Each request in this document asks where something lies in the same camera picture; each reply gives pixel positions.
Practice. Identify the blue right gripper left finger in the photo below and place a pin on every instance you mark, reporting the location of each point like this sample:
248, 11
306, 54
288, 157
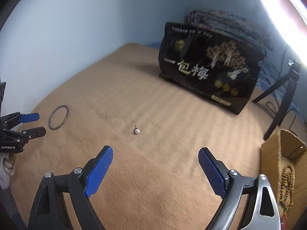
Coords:
96, 169

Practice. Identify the white pearl earring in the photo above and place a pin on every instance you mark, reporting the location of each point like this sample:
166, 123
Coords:
136, 130

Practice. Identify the dark thin bangle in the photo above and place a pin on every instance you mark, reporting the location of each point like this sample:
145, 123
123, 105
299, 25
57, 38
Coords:
58, 117

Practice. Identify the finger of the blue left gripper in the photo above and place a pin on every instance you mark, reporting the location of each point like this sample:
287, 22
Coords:
34, 133
29, 117

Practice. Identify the black printed bag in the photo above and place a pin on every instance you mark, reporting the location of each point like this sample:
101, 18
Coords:
210, 64

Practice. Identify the white ring light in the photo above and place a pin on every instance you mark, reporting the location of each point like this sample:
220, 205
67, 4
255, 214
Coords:
289, 19

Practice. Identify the blue patterned bedsheet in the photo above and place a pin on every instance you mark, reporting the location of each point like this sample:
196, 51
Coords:
267, 77

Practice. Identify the cardboard box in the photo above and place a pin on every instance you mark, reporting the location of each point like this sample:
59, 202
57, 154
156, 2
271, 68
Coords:
283, 161

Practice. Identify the folded floral quilt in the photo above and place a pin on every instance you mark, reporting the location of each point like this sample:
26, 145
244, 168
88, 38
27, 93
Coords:
233, 26

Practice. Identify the left hand in white glove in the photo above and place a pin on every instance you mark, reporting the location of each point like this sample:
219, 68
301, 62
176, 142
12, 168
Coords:
7, 169

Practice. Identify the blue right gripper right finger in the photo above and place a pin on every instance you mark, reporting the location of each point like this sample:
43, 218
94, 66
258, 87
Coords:
215, 171

